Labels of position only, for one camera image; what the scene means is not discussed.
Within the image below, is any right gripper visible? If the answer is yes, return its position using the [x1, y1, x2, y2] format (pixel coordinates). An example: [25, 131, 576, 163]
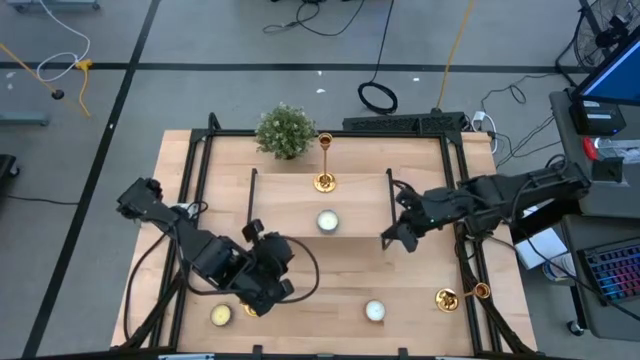
[380, 188, 464, 254]

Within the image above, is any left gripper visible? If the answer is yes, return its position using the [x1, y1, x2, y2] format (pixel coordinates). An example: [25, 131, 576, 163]
[229, 234, 296, 319]

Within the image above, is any yellowish candle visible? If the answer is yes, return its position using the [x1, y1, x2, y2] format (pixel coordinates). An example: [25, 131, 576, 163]
[209, 303, 234, 328]

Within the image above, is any white candle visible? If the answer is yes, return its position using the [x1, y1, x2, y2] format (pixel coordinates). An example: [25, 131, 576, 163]
[316, 208, 340, 234]
[364, 299, 387, 323]

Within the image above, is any tall gold candlestick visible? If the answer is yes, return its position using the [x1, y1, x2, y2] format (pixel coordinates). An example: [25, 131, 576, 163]
[313, 132, 338, 194]
[434, 281, 493, 314]

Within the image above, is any white power adapter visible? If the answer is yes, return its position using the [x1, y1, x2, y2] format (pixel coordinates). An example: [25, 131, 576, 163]
[469, 109, 500, 155]

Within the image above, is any white box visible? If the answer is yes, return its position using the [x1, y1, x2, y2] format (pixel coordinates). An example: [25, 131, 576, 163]
[514, 227, 569, 271]

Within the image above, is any artificial plant in black pot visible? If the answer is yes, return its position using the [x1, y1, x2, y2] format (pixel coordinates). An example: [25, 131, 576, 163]
[254, 102, 319, 161]

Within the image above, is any white and blue roll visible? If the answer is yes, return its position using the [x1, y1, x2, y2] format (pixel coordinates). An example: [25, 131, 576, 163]
[542, 252, 576, 282]

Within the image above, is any grey desk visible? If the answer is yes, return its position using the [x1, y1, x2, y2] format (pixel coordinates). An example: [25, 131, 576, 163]
[559, 213, 640, 344]
[548, 88, 640, 219]

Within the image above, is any small black box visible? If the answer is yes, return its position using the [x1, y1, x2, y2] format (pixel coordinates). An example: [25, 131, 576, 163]
[591, 156, 625, 184]

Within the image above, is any black box device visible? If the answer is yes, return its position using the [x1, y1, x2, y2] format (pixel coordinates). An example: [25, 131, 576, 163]
[568, 97, 628, 137]

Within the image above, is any backlit rainbow keyboard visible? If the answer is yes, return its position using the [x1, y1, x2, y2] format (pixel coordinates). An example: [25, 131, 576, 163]
[577, 237, 640, 307]

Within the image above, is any clear plastic bag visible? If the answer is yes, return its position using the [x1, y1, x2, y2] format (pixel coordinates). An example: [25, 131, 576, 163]
[594, 137, 640, 164]

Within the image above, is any black floor fan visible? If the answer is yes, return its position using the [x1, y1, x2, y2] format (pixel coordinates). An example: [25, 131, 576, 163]
[554, 0, 640, 86]

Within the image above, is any monitor with blue screen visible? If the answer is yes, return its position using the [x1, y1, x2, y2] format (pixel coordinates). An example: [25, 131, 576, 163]
[572, 27, 640, 107]

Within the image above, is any black chair base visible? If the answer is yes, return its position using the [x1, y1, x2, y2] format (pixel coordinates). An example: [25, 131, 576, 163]
[0, 153, 20, 182]

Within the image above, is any grey floor bar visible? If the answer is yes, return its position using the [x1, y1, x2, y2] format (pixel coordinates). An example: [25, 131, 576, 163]
[0, 112, 50, 127]

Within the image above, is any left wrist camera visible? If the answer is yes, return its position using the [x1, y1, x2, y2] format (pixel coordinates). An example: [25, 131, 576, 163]
[241, 218, 265, 244]

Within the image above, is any wooden shelf black metal frame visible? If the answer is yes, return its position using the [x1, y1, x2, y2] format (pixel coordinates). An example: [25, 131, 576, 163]
[243, 168, 399, 251]

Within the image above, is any coiled black cable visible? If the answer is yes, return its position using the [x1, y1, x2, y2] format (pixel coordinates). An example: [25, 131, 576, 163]
[356, 0, 400, 116]

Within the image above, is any long yellow cable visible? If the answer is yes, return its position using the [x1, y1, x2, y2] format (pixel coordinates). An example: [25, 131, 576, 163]
[436, 0, 476, 112]

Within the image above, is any red handled tool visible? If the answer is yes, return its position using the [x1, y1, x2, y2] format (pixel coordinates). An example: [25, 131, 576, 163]
[582, 136, 600, 162]

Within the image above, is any thin black floor cable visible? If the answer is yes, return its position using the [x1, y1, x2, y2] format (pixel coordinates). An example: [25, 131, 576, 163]
[0, 193, 80, 207]

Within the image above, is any yellow cable with plug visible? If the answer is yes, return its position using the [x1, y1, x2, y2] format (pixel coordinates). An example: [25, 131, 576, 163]
[0, 42, 95, 120]

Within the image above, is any white floor cable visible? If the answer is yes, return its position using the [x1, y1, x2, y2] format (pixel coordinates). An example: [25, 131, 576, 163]
[35, 0, 92, 84]

